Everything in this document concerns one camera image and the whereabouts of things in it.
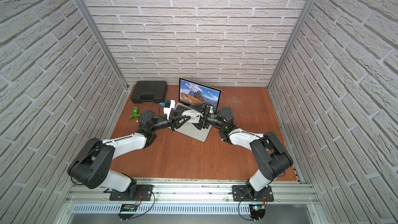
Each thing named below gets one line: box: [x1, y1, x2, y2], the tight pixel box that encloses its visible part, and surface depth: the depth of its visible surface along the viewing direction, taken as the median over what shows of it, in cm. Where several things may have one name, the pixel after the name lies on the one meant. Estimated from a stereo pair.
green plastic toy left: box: [129, 107, 141, 120], surface depth 105 cm
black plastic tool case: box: [130, 80, 168, 105], surface depth 112 cm
